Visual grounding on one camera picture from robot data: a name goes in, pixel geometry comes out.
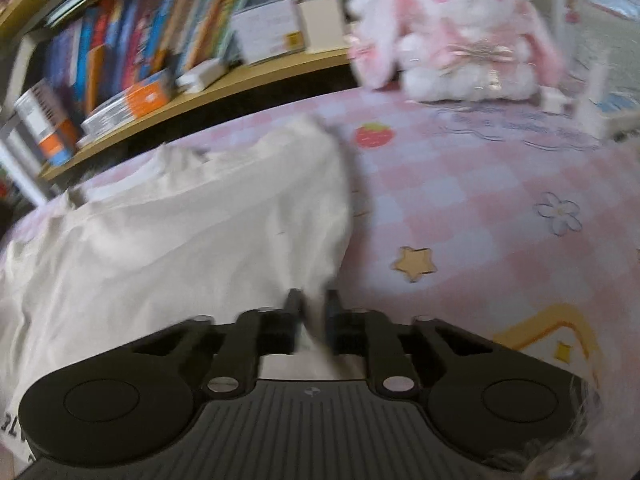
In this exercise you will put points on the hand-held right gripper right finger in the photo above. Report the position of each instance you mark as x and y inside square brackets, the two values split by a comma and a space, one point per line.
[334, 312]

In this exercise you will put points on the grey fuzzy sleeve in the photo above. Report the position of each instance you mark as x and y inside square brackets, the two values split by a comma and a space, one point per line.
[565, 440]

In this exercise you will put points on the flat orange white box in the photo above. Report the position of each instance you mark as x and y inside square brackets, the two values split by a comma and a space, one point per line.
[130, 102]

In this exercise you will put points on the tall orange white box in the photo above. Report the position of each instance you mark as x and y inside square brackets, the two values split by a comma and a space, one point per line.
[50, 125]

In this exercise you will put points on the row of colourful books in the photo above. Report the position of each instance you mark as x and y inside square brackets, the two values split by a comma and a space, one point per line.
[165, 20]

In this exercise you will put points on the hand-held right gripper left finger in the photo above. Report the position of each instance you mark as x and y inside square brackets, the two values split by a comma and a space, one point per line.
[292, 312]

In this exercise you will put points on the pink white plush bunny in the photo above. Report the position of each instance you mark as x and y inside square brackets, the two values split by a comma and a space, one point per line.
[460, 35]

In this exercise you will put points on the small white charger cube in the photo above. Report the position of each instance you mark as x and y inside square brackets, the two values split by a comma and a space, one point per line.
[552, 100]

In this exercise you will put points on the pink checked desk mat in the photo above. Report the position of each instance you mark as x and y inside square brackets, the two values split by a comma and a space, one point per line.
[475, 185]

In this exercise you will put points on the cream printed t-shirt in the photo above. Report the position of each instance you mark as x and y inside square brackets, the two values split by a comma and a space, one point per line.
[175, 240]

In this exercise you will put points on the cream plain box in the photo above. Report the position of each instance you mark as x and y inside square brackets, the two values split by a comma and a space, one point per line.
[322, 25]

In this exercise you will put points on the white cube box yellow label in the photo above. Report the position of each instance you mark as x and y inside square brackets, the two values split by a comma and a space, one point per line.
[267, 30]

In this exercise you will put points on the white power strip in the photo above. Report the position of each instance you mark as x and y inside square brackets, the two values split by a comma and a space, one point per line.
[617, 112]

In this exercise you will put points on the white wooden bookshelf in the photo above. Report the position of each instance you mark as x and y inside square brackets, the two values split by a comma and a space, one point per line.
[250, 77]

